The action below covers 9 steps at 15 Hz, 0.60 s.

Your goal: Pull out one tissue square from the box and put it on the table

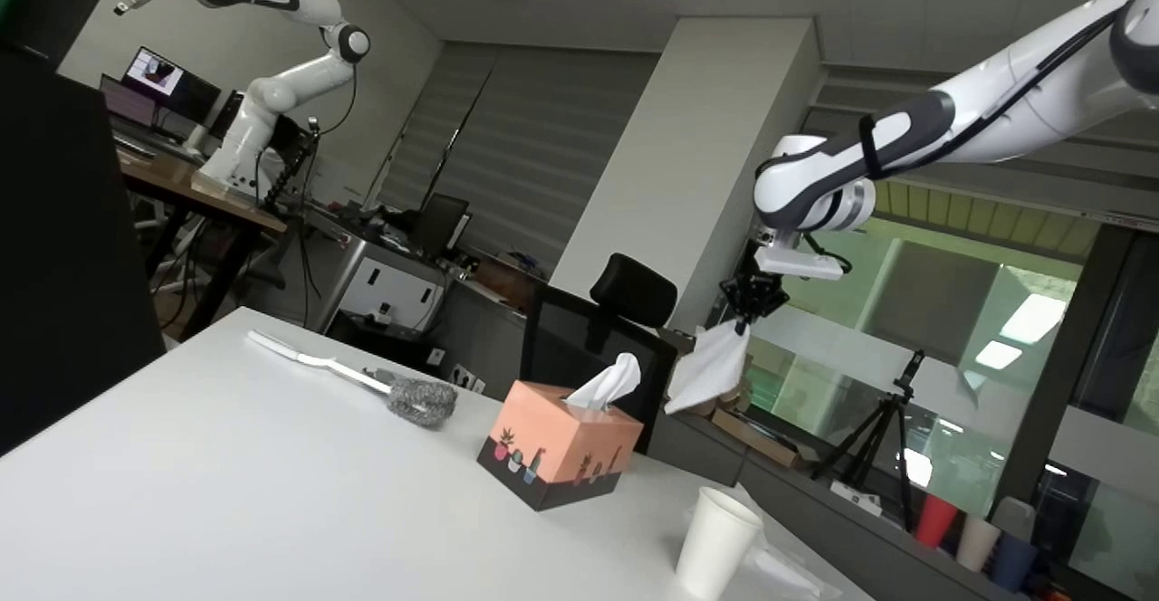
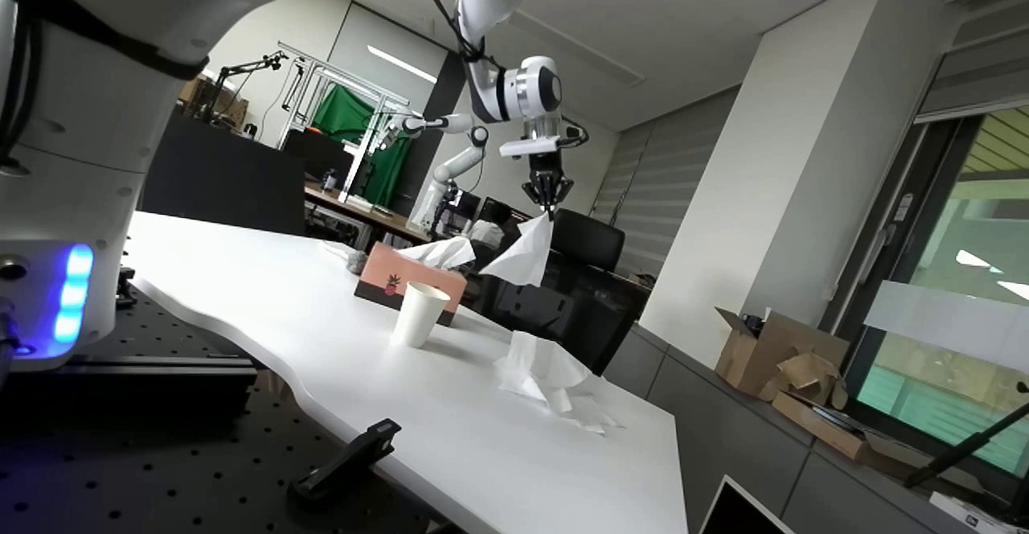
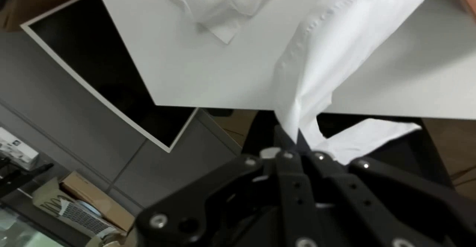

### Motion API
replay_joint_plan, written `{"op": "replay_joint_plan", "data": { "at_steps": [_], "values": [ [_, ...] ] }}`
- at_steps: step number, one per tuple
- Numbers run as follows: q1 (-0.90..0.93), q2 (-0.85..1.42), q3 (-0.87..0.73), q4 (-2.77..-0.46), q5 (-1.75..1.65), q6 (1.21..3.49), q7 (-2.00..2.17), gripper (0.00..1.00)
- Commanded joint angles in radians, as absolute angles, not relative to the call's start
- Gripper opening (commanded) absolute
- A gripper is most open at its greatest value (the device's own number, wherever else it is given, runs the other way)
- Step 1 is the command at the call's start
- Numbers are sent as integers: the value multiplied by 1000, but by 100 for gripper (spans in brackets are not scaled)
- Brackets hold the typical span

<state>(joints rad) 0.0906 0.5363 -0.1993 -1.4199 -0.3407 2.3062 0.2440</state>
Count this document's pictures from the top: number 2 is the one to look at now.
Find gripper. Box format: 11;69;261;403
522;154;575;216

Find white tissue square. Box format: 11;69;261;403
479;212;555;288

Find white tissue in box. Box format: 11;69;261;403
395;236;478;272

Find crumpled white tissue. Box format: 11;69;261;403
493;330;625;437

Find pink tissue box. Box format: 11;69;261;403
354;241;469;328

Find open cardboard box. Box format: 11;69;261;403
714;306;854;408

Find flat cardboard box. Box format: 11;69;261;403
771;388;921;466

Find white box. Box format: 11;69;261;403
928;489;1029;534

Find black office chair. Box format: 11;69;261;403
550;207;627;274

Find person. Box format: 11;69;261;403
469;202;517;251

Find monitor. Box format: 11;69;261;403
447;187;484;223

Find grey window blinds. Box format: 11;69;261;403
590;119;686;279

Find black desk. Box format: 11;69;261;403
469;248;653;376

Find white paper cup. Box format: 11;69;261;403
391;281;453;350

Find wooden desk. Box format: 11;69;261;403
303;183;436;247

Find green cloth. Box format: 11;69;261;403
311;84;412;210

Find black partition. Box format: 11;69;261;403
140;107;307;238

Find black clamp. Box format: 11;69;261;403
289;418;402;504

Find laptop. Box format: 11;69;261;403
699;474;798;534

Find window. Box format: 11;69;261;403
848;106;1029;483

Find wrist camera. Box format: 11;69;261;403
499;137;562;158

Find aluminium frame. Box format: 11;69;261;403
277;41;412;207

